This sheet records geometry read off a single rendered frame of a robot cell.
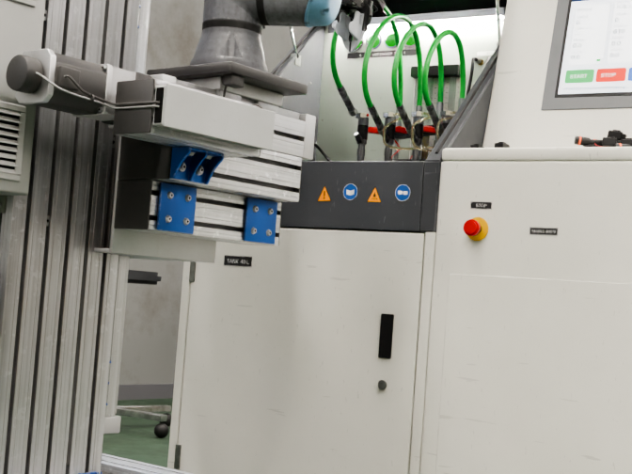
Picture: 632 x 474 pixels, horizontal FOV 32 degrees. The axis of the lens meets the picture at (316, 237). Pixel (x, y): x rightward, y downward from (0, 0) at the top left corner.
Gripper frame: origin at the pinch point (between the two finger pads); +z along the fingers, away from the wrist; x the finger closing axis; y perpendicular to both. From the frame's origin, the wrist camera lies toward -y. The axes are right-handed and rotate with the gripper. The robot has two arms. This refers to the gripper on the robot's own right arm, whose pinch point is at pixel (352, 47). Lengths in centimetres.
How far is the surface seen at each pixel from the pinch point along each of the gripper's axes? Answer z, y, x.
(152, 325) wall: 82, -248, -257
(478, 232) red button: 42, 0, 35
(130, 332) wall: 86, -233, -259
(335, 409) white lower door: 84, -3, 1
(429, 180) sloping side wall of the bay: 30.6, -2.9, 20.7
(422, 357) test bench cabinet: 70, -3, 22
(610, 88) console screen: 6, -29, 53
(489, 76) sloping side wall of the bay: 1.6, -29.6, 22.3
